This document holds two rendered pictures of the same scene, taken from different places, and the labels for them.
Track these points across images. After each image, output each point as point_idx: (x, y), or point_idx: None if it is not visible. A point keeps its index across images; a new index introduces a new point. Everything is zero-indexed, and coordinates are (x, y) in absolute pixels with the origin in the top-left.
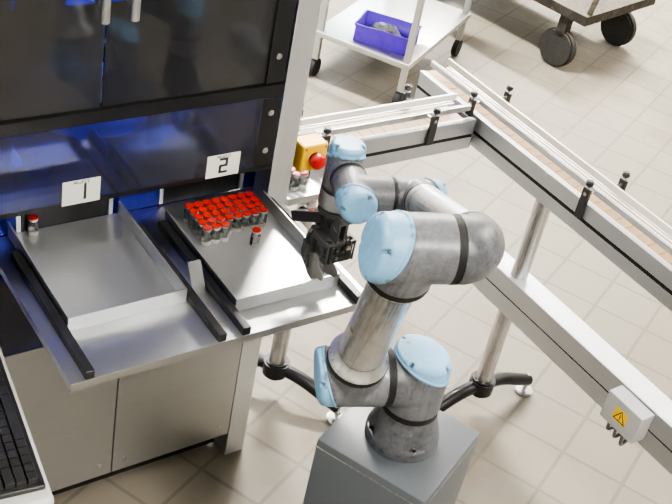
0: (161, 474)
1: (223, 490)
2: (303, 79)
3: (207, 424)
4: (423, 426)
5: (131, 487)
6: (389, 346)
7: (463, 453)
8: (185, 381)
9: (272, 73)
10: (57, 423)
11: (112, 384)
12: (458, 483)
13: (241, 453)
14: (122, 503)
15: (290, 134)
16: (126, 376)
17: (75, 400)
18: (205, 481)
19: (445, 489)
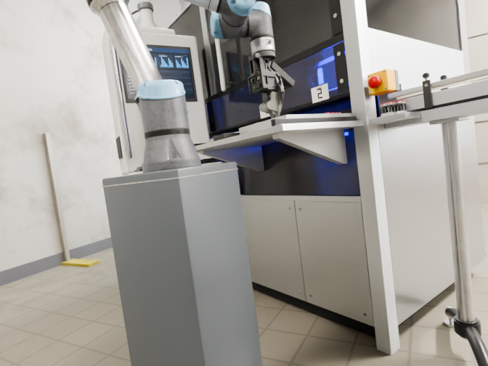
0: (336, 330)
1: (344, 356)
2: (354, 25)
3: (356, 305)
4: (145, 139)
5: (318, 324)
6: (129, 65)
7: (150, 173)
8: (332, 254)
9: (334, 27)
10: (277, 246)
11: (295, 234)
12: (171, 226)
13: (386, 356)
14: (305, 324)
15: (356, 67)
16: (301, 232)
17: (282, 235)
18: (346, 347)
19: (138, 202)
